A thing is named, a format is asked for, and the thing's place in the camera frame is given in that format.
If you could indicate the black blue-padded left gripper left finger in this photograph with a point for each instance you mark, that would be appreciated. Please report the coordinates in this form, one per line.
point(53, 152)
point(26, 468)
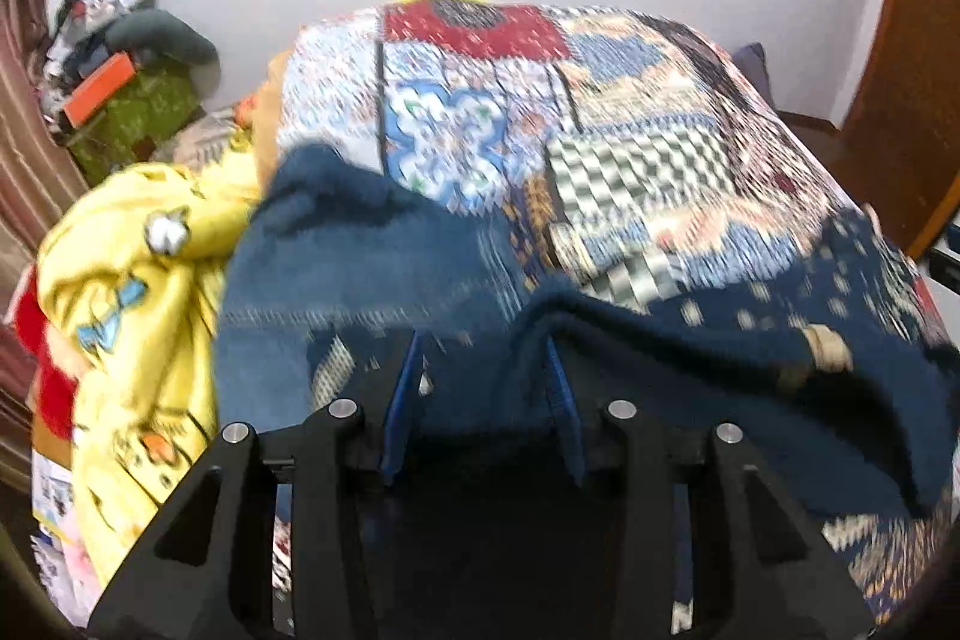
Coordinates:
point(203, 567)

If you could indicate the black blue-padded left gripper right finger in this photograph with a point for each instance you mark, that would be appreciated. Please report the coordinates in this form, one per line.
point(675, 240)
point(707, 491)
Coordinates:
point(760, 568)

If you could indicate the navy patterned large garment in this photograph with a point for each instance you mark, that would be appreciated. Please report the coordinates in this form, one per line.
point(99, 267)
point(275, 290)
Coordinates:
point(823, 367)

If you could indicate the red plush toy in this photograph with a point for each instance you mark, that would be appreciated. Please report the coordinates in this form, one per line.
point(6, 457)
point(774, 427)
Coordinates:
point(55, 382)

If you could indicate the yellow cartoon print blanket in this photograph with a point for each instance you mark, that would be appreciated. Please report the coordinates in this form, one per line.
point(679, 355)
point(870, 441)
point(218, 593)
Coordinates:
point(131, 281)

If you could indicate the blue denim garment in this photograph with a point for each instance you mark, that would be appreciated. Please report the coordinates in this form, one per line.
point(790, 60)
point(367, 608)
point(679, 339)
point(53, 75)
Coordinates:
point(337, 259)

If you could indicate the striped maroon curtain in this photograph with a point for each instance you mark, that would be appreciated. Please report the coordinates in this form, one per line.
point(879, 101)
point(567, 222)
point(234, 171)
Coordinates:
point(39, 183)

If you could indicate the brown wooden door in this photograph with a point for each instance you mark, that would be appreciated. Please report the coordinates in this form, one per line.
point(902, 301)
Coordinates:
point(898, 148)

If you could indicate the colourful patchwork bedspread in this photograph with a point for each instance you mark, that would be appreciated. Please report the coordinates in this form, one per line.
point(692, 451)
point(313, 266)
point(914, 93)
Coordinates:
point(627, 155)

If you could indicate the green patterned storage box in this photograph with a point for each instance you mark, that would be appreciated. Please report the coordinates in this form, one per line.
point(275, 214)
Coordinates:
point(154, 106)

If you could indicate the orange flat box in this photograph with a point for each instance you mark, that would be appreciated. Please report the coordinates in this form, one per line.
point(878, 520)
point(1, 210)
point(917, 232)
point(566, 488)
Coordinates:
point(93, 92)

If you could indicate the dark purple pillow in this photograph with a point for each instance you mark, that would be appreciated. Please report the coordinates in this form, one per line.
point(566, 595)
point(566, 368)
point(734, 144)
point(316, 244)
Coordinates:
point(751, 62)

